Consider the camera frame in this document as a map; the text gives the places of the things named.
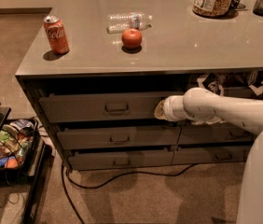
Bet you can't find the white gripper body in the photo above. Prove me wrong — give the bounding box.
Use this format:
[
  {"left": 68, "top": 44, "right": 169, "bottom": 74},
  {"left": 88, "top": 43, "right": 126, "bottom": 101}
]
[{"left": 162, "top": 95, "right": 187, "bottom": 121}]

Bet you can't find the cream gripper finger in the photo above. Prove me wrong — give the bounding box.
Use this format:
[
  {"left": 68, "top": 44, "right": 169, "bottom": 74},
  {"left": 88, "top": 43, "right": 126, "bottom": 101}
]
[
  {"left": 154, "top": 109, "right": 166, "bottom": 120},
  {"left": 156, "top": 100, "right": 165, "bottom": 109}
]

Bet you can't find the grey top drawer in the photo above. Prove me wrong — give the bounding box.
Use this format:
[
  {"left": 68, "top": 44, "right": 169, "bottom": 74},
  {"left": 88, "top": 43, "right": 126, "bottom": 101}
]
[{"left": 39, "top": 91, "right": 181, "bottom": 123}]

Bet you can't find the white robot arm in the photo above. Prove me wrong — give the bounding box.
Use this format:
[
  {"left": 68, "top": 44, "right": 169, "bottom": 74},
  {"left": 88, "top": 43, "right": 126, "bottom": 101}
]
[{"left": 154, "top": 88, "right": 263, "bottom": 224}]

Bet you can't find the grey middle right drawer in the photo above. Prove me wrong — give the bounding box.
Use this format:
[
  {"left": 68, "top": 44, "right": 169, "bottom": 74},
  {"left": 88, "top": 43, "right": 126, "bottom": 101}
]
[{"left": 178, "top": 123, "right": 254, "bottom": 145}]

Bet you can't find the grey bottom right drawer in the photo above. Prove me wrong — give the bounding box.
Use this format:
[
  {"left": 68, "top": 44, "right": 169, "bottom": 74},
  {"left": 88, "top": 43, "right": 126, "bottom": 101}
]
[{"left": 172, "top": 146, "right": 251, "bottom": 165}]

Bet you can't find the grey bottom left drawer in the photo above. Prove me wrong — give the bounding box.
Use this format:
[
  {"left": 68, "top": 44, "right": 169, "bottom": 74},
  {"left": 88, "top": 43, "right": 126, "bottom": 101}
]
[{"left": 68, "top": 149, "right": 173, "bottom": 170}]

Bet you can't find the grey counter cabinet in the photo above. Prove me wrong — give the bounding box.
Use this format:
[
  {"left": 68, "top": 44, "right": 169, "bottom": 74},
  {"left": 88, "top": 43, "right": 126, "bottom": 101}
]
[{"left": 16, "top": 0, "right": 263, "bottom": 170}]

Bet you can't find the red apple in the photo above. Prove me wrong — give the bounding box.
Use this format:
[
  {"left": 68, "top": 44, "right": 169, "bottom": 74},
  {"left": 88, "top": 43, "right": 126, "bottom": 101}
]
[{"left": 121, "top": 28, "right": 142, "bottom": 49}]

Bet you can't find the clear plastic water bottle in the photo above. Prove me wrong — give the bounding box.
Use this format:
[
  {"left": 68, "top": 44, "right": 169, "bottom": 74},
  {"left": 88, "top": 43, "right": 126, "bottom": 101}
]
[{"left": 106, "top": 12, "right": 152, "bottom": 34}]

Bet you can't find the large snack jar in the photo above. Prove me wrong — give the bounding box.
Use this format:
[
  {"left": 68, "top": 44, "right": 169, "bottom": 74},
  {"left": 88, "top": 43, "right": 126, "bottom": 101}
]
[{"left": 192, "top": 0, "right": 231, "bottom": 18}]

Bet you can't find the red Coca-Cola can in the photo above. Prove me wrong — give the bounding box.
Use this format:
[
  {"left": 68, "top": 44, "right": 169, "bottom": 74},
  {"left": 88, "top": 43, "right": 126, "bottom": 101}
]
[{"left": 44, "top": 15, "right": 70, "bottom": 55}]

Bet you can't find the black floor cable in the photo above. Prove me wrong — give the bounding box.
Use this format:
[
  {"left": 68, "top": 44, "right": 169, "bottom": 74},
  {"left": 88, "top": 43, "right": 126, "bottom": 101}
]
[{"left": 60, "top": 161, "right": 201, "bottom": 224}]

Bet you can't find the black wire basket of snacks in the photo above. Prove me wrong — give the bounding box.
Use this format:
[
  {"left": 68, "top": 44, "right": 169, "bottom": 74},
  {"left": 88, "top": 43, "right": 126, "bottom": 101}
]
[{"left": 0, "top": 119, "right": 38, "bottom": 169}]

